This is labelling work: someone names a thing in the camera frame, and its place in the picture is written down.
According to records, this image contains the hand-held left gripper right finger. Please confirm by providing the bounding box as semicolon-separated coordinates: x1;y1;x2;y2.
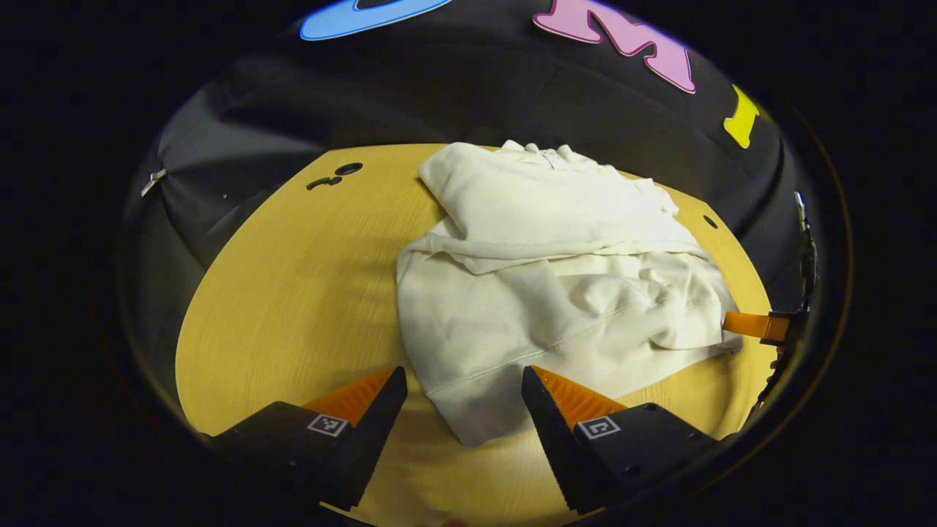
521;365;722;515

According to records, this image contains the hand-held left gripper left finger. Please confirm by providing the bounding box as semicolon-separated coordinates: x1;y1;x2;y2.
209;366;408;512

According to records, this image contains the white sweatshirt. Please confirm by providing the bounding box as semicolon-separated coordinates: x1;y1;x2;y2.
395;141;744;449

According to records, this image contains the small black table fitting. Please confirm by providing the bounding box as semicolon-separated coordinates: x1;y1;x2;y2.
306;162;364;191

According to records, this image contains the black backdrop cloth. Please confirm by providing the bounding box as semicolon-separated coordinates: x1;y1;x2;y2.
121;0;813;411

